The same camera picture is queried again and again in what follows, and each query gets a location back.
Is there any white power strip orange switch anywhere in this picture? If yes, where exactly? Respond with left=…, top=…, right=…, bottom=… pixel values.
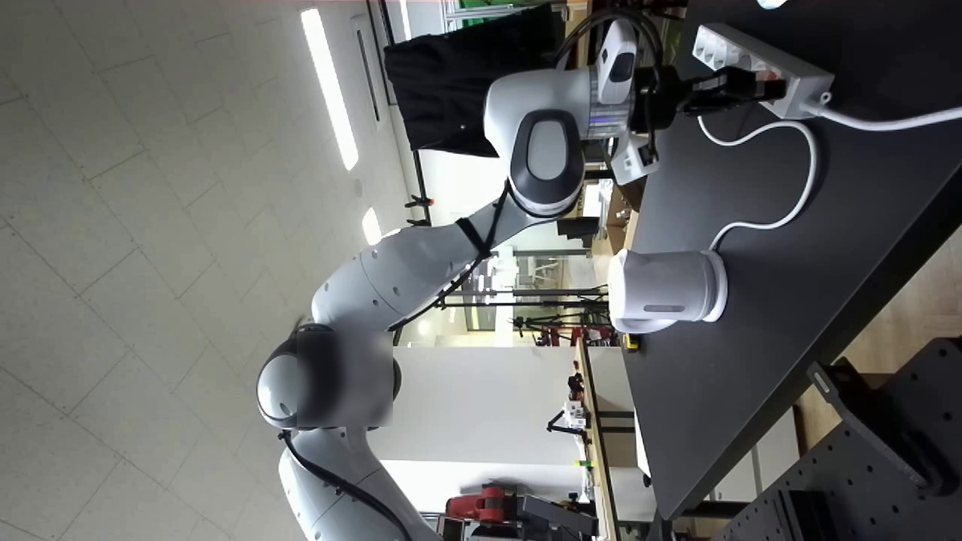
left=687, top=20, right=839, bottom=122

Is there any long ceiling light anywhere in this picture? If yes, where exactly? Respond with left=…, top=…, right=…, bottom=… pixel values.
left=298, top=6, right=363, bottom=176

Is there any black perforated board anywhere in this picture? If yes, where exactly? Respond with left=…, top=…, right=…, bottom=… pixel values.
left=717, top=338, right=962, bottom=541

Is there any red machine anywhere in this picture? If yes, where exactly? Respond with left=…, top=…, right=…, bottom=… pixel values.
left=441, top=483, right=527, bottom=533

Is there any thick white power strip cable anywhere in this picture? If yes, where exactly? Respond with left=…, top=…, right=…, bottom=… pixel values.
left=805, top=103, right=962, bottom=135

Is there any black hanging cloth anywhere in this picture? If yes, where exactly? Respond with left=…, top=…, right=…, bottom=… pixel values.
left=383, top=6, right=566, bottom=160

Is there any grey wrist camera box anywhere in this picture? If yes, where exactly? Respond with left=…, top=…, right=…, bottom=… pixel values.
left=606, top=131, right=662, bottom=191

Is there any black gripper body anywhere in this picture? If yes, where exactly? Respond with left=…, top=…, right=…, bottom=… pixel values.
left=627, top=61, right=697, bottom=135

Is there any thin white kettle cable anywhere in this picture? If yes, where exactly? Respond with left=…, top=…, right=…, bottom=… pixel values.
left=695, top=107, right=820, bottom=257

